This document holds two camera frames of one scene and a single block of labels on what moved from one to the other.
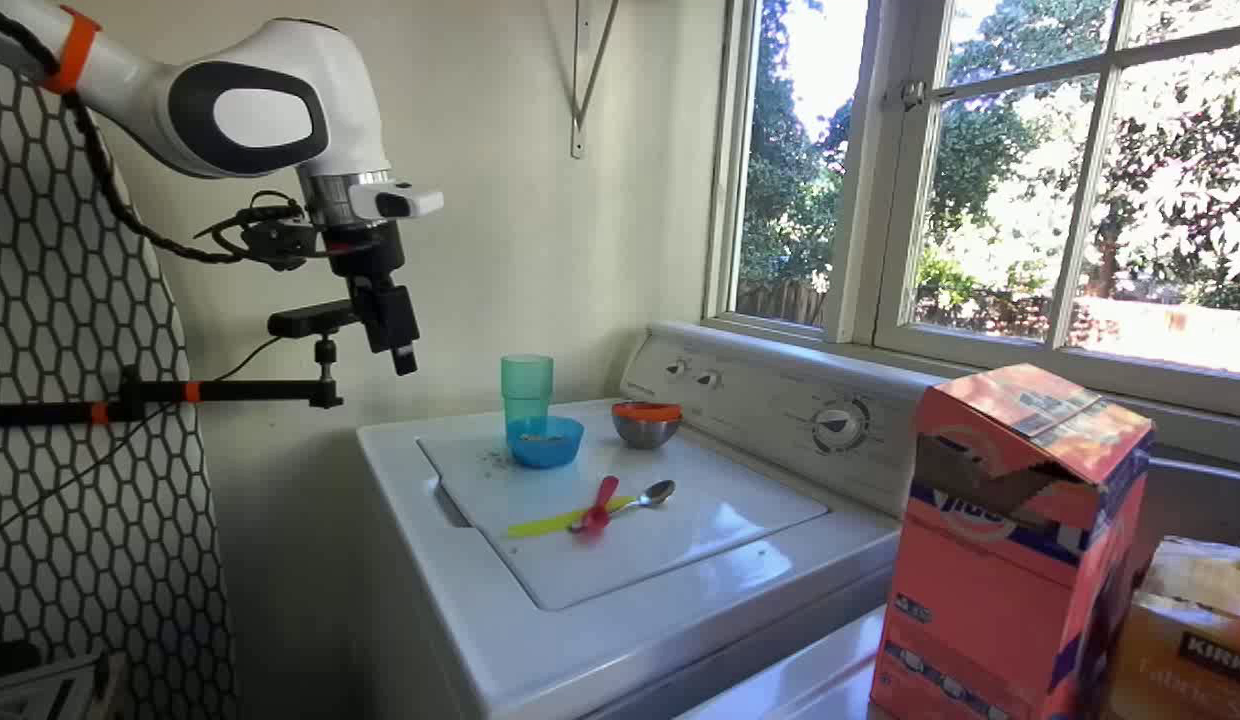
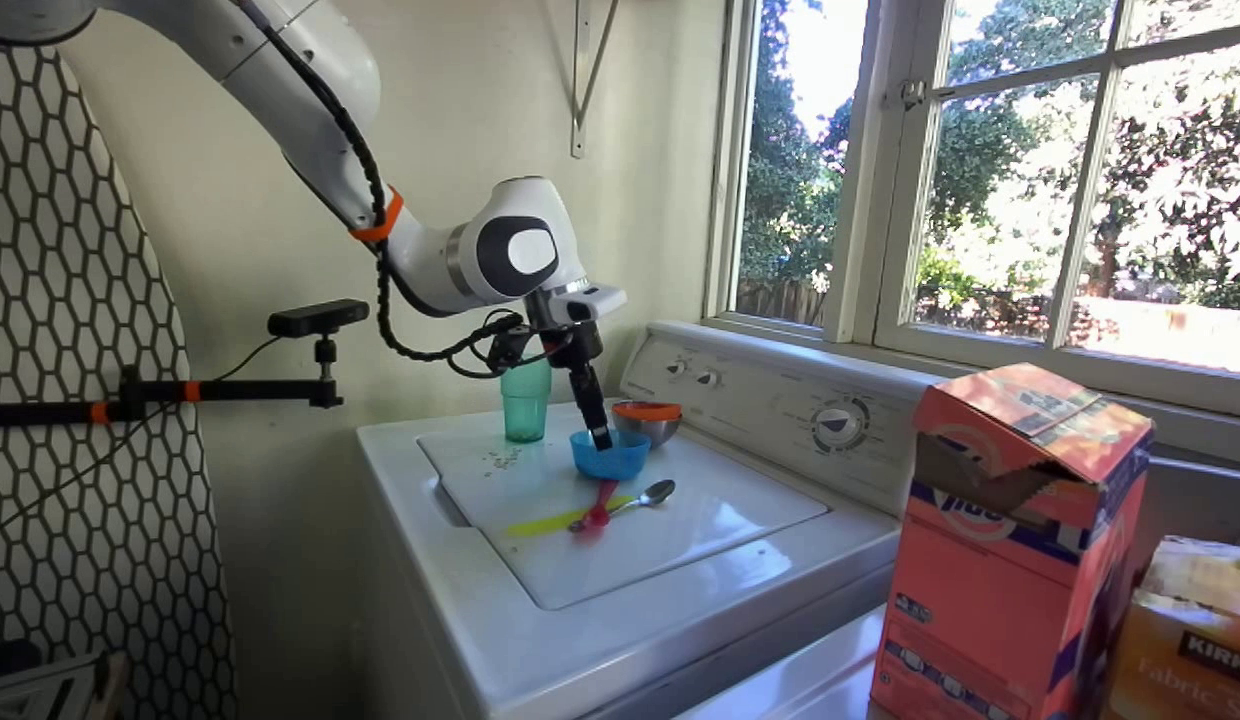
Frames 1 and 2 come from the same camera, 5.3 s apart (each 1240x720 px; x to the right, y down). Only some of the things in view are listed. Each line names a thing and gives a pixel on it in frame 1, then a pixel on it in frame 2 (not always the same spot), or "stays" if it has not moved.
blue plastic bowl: x=547 y=440 -> x=617 y=463
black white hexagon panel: x=98 y=537 stays
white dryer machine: x=827 y=683 stays
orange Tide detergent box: x=1021 y=530 stays
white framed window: x=996 y=187 stays
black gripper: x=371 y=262 -> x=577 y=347
